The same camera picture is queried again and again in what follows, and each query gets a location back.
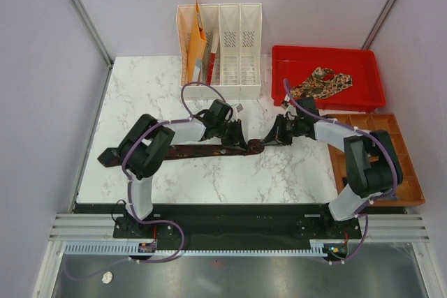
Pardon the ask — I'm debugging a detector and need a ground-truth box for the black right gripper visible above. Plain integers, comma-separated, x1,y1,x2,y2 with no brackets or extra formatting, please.
261,114,303,147

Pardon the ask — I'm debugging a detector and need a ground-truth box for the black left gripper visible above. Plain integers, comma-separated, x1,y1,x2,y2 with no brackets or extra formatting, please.
215,119,248,152

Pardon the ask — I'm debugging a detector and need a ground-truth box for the dark red patterned tie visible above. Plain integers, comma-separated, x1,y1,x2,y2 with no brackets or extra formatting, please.
97,139,265,167

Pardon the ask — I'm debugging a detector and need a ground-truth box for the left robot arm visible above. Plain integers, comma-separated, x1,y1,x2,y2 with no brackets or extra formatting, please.
117,99,249,237

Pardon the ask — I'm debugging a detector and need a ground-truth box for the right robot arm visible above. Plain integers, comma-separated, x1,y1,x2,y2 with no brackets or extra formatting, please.
262,98,403,238

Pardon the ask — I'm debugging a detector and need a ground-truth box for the floral cream patterned tie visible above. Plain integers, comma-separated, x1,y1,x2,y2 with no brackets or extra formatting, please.
290,67,353,99

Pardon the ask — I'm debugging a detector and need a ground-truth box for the grey folder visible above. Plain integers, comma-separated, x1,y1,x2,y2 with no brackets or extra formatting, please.
191,58,202,82

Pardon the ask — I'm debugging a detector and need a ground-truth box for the red plastic bin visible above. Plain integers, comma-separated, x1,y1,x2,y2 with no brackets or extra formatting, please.
271,45,386,112

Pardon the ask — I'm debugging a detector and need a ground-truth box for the white file organizer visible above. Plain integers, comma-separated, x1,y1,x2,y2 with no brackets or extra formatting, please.
176,3,262,100

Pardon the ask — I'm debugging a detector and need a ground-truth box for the red white booklet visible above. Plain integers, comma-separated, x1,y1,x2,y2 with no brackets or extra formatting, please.
206,29,220,85

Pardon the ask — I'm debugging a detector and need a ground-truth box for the orange envelope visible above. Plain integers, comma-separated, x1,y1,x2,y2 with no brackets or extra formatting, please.
187,2,207,83

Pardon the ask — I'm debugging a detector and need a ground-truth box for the brown compartment tray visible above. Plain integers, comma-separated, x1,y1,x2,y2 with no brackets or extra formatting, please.
330,113,425,207

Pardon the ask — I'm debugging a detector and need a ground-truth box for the crumpled white paper ball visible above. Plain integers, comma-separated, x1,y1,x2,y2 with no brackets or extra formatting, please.
101,271,113,284

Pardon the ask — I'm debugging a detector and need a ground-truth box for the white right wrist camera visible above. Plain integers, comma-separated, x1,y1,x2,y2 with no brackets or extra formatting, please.
280,100,290,110

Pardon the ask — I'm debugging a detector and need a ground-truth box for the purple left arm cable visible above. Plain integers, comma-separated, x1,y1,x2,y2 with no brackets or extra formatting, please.
122,82,228,224

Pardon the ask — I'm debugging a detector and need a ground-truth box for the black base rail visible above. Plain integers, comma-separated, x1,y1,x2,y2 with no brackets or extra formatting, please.
113,204,362,249

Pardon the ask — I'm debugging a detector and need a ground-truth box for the white cable duct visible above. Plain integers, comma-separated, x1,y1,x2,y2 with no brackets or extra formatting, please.
64,240,348,257

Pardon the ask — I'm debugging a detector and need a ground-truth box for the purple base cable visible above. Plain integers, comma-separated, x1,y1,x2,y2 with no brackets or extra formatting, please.
62,220,186,282

